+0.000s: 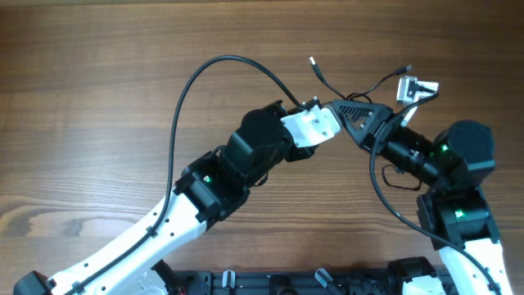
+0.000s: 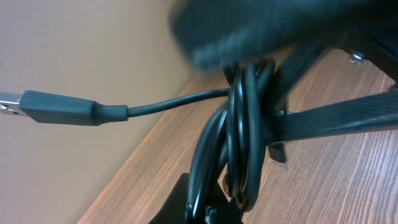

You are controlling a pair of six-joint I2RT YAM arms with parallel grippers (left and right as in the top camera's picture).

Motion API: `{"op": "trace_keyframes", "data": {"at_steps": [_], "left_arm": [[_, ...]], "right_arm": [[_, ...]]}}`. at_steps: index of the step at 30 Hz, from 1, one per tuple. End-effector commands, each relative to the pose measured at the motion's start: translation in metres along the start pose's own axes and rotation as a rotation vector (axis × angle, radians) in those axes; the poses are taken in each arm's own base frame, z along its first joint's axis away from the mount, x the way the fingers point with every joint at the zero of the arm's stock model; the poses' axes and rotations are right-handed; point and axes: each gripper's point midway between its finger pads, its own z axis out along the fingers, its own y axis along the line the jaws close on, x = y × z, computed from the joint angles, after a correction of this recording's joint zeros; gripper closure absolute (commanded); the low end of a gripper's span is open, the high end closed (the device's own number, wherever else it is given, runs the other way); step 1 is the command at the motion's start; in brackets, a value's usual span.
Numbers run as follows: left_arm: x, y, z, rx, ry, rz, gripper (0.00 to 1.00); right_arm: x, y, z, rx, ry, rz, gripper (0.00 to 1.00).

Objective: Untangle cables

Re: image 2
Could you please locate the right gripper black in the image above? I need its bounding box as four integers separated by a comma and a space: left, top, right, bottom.
170, 0, 397, 114

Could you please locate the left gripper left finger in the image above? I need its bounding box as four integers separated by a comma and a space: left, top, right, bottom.
149, 173, 188, 224

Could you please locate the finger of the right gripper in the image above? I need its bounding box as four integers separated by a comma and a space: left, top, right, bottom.
268, 86, 397, 163

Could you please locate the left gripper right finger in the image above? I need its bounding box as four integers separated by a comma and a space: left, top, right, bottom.
203, 174, 242, 224

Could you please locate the thick black USB cable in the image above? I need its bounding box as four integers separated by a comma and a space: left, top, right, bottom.
0, 58, 277, 224

